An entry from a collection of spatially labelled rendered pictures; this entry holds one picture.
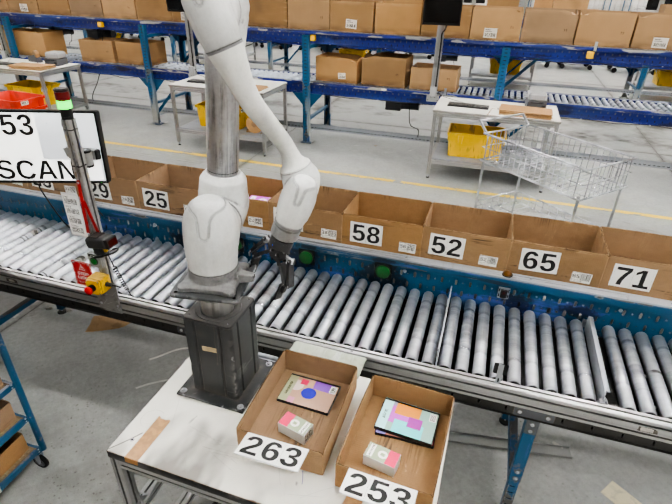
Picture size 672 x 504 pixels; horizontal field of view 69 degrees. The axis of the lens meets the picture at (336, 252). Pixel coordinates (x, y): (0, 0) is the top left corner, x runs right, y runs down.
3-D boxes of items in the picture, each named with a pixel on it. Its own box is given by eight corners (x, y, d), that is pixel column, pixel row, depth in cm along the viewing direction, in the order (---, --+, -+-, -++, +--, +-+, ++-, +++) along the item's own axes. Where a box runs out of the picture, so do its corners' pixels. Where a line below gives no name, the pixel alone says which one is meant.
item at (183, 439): (107, 456, 154) (105, 450, 152) (207, 342, 202) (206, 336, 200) (426, 569, 127) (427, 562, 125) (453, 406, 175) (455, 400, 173)
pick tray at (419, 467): (333, 485, 143) (334, 463, 138) (371, 394, 175) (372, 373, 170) (429, 519, 135) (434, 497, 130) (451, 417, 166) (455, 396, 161)
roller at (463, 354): (452, 379, 189) (454, 370, 186) (464, 304, 232) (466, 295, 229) (466, 382, 188) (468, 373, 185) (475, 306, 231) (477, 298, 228)
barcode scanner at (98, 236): (113, 261, 202) (104, 239, 198) (90, 260, 206) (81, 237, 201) (123, 254, 208) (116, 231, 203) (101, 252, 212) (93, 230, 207)
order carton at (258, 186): (201, 220, 263) (198, 190, 254) (228, 199, 287) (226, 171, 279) (269, 231, 253) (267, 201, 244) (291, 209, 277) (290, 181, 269)
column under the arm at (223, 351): (242, 414, 166) (235, 338, 149) (176, 394, 173) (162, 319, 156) (275, 364, 187) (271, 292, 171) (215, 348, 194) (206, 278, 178)
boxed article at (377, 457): (393, 478, 145) (394, 468, 143) (362, 464, 149) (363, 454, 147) (399, 464, 149) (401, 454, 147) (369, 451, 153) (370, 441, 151)
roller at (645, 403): (650, 427, 172) (638, 420, 172) (623, 337, 215) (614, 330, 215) (662, 420, 169) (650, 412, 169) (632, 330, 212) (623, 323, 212)
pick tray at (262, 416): (237, 450, 153) (234, 428, 148) (284, 368, 185) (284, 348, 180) (323, 476, 146) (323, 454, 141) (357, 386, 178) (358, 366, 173)
